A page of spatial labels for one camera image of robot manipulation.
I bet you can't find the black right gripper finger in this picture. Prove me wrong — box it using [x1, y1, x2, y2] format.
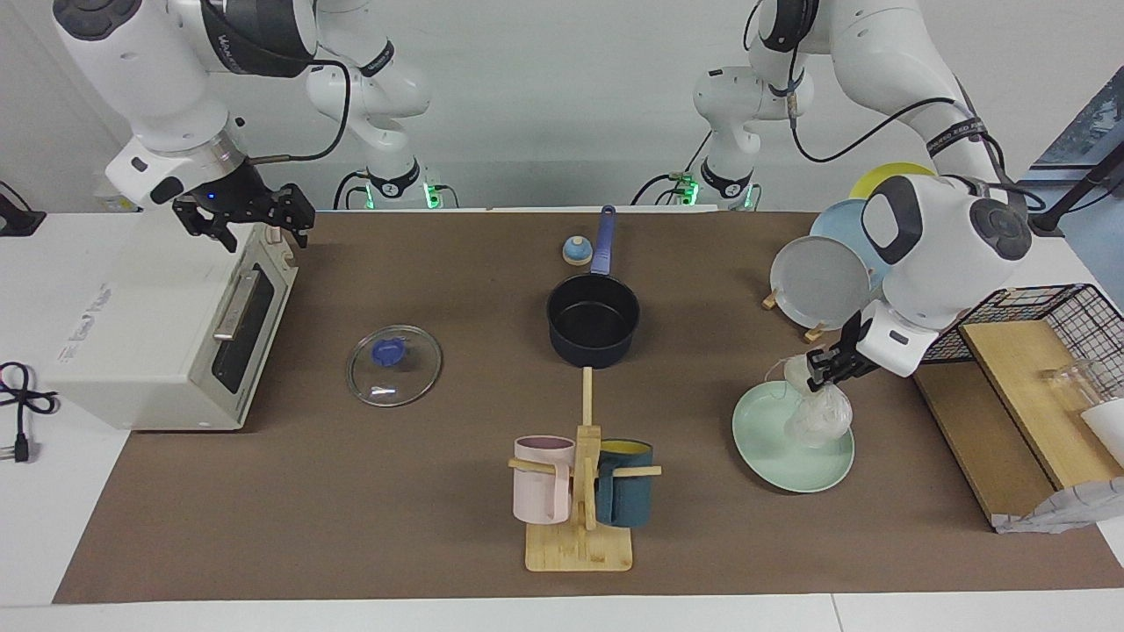
[198, 215, 239, 255]
[280, 184, 316, 249]

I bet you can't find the clear plastic bag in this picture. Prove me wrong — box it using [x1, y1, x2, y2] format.
[771, 354, 854, 449]

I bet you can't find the glass lid with blue knob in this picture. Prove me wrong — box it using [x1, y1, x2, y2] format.
[346, 325, 443, 408]

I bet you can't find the wooden plate rack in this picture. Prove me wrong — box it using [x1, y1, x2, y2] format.
[761, 288, 828, 344]

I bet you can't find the grey plate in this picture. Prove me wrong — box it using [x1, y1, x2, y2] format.
[770, 236, 872, 332]

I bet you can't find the mint green plate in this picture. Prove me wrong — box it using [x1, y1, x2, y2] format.
[731, 380, 855, 494]

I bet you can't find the light blue plate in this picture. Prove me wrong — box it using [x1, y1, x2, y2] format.
[809, 199, 890, 292]

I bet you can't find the yellow plate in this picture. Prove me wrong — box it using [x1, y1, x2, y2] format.
[848, 162, 937, 202]

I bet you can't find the white toaster oven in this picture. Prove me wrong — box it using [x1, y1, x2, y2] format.
[42, 203, 299, 432]

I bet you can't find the light bamboo board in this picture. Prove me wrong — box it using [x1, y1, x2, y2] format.
[959, 320, 1124, 491]

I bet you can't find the clear glass cup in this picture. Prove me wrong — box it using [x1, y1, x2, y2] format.
[1041, 360, 1100, 415]

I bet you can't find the dark blue saucepan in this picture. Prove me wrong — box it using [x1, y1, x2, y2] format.
[546, 206, 641, 370]

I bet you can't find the teal mug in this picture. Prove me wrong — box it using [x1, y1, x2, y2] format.
[594, 439, 655, 528]

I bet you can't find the white cup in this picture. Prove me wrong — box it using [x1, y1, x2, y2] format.
[1080, 399, 1124, 467]

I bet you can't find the black angled stand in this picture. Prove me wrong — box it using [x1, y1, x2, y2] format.
[1023, 140, 1124, 236]

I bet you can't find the brown table mat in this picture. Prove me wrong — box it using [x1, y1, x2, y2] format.
[53, 209, 1124, 605]

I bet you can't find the wooden mug tree stand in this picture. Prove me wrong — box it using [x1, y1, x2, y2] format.
[508, 367, 662, 573]

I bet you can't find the pink mug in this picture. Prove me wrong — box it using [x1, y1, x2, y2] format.
[513, 436, 577, 526]

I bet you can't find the black base cable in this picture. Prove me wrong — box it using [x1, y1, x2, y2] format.
[632, 132, 714, 208]
[333, 169, 371, 212]

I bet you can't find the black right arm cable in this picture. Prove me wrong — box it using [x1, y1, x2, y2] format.
[249, 58, 354, 164]

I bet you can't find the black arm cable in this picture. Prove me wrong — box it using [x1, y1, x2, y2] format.
[249, 58, 354, 164]
[788, 61, 1046, 212]

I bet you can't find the black clamp mount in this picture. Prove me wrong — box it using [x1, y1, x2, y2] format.
[0, 180, 47, 237]

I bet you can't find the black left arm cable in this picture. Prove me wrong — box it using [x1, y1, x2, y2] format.
[788, 61, 1046, 212]

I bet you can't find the black wire basket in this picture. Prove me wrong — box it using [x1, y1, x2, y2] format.
[920, 284, 1124, 401]

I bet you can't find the black power cable with plug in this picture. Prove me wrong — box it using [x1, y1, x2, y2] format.
[0, 362, 59, 464]

